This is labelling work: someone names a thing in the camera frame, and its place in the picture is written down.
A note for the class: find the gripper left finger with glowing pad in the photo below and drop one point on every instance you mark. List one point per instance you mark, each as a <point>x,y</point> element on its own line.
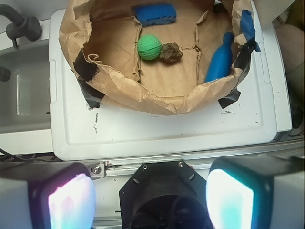
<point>41,195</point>

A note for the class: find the brown rock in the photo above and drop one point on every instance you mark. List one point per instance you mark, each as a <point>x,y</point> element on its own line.
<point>170,53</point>

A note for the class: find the blue plastic bottle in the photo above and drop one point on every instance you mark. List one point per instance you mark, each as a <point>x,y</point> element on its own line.
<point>221,61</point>

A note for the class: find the green dimpled ball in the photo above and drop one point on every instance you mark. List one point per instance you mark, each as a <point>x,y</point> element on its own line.
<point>149,47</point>

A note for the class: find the grey faucet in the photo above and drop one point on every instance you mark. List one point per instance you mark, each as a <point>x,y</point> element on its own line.
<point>21,25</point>

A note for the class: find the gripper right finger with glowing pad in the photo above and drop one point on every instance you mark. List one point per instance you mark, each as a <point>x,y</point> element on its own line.
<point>245,192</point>

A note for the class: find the metal corner bracket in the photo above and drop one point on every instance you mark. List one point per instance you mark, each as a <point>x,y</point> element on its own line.
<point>97,170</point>

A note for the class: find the brown paper bag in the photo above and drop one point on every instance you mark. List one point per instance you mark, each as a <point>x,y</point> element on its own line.
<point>99,40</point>

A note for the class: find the black octagonal mount plate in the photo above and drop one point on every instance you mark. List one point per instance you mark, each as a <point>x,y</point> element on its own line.
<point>164,195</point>

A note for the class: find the white sink basin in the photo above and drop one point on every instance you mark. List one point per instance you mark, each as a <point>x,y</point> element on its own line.
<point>25,120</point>

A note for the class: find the blue painter tape strip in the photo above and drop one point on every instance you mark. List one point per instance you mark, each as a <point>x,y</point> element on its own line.
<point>248,30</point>

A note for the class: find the blue sponge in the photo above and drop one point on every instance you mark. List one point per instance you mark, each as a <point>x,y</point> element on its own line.
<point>157,14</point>

